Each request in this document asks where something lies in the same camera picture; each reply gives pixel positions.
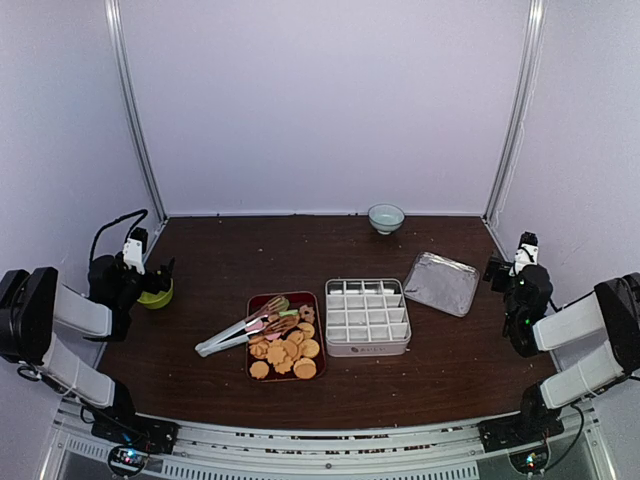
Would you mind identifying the white handled metal tongs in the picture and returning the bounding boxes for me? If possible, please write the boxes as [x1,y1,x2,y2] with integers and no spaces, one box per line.
[194,295,294,357]

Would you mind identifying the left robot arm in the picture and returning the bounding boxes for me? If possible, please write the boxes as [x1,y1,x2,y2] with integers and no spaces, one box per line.
[1,254,178,454]

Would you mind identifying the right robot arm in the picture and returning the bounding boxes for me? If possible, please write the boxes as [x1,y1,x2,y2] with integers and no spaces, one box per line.
[478,244,639,452]

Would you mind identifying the green plastic bowl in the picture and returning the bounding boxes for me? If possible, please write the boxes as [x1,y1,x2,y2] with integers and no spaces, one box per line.
[137,279,174,310]

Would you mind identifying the left pink round cookie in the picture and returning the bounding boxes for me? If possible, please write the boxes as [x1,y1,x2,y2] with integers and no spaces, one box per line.
[245,319,263,332]

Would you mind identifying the swirl butter cookie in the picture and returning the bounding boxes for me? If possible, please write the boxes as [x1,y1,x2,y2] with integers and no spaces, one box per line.
[249,340,271,360]

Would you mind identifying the pale blue ceramic bowl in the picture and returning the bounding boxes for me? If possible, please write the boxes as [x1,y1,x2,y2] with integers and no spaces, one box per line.
[368,204,405,235]

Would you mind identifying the bottom left round cookie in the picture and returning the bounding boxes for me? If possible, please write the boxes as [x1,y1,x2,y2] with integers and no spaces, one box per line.
[249,360,270,380]

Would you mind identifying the dark red cookie tray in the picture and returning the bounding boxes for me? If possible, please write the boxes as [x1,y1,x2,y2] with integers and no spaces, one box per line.
[246,291,326,383]

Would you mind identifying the leaf shaped tan cookie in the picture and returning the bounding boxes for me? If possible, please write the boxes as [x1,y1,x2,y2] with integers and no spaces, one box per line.
[267,346,293,374]

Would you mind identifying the white divided cookie tin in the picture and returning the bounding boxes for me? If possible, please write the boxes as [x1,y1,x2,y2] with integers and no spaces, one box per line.
[324,278,412,358]

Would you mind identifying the brown flower cookie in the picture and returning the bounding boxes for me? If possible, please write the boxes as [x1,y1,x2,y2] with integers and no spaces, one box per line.
[298,305,316,325]

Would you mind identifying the large round tan cookie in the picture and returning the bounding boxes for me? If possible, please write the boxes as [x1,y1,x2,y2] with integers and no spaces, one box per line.
[293,358,317,380]

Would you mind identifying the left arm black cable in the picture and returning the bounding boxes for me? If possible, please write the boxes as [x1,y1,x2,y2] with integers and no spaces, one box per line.
[88,208,149,274]

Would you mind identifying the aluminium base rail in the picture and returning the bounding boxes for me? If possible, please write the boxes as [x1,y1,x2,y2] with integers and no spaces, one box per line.
[42,392,619,480]

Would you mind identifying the right aluminium frame post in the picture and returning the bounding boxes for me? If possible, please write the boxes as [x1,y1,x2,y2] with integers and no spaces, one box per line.
[484,0,547,228]

